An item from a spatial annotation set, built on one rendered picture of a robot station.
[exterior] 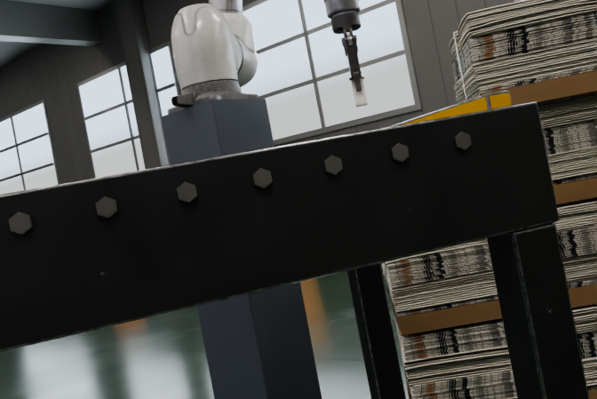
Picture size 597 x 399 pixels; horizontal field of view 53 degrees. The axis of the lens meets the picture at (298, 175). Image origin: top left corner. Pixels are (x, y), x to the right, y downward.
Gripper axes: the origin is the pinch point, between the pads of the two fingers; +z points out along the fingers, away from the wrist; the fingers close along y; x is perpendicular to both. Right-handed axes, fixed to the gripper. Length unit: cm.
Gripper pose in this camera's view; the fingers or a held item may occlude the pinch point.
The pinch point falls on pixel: (359, 92)
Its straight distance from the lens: 158.1
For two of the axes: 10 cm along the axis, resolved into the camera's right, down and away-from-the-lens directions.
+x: -9.8, 1.9, 0.9
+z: 1.9, 9.8, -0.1
